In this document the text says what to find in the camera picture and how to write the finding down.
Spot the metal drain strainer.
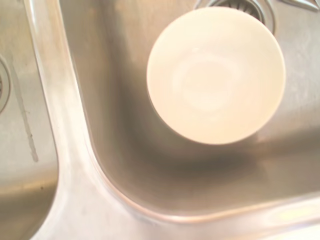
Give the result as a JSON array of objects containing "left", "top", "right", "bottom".
[
  {"left": 199, "top": 0, "right": 273, "bottom": 26},
  {"left": 0, "top": 56, "right": 13, "bottom": 117}
]

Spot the stainless steel double sink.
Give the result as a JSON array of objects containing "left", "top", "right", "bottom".
[{"left": 0, "top": 0, "right": 320, "bottom": 240}]

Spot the white bowl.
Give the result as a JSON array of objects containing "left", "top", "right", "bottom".
[{"left": 146, "top": 6, "right": 287, "bottom": 146}]

